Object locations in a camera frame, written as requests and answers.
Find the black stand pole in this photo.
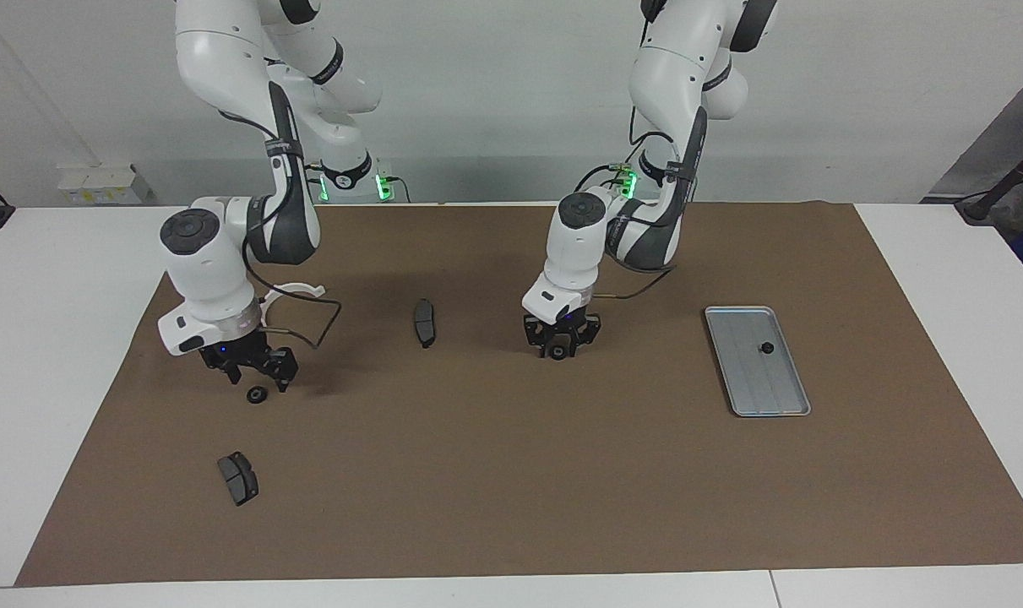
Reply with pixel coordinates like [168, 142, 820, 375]
[955, 135, 1023, 225]

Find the dark grey brake pad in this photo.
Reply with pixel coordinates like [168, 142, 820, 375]
[413, 299, 438, 349]
[217, 451, 260, 508]

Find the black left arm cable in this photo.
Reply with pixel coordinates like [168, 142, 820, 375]
[591, 84, 710, 301]

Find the white wall socket box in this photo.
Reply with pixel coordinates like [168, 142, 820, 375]
[57, 162, 150, 206]

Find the silver metal tray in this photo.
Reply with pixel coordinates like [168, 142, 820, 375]
[704, 306, 813, 419]

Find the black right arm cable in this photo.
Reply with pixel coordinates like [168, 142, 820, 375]
[215, 110, 343, 349]

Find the brown table mat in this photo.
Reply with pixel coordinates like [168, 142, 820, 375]
[14, 201, 1023, 588]

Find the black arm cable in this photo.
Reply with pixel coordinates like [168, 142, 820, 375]
[215, 110, 343, 349]
[591, 84, 710, 301]

